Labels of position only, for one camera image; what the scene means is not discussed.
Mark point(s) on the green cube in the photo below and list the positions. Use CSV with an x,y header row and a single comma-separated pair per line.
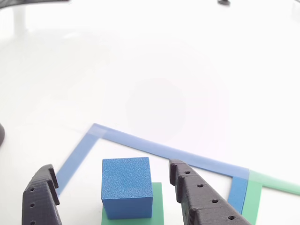
x,y
157,206

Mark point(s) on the small blue cube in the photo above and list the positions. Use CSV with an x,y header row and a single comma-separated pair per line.
x,y
126,180

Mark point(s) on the green tape square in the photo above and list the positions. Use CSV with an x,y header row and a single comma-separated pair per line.
x,y
253,199

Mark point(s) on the blue tape square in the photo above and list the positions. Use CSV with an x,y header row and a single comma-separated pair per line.
x,y
164,150

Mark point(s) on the black tripod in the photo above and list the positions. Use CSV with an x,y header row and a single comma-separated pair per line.
x,y
1,133

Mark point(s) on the dark grey curved bar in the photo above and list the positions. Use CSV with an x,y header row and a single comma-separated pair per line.
x,y
28,2

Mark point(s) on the white post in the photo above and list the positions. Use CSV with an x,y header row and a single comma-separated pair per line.
x,y
20,21

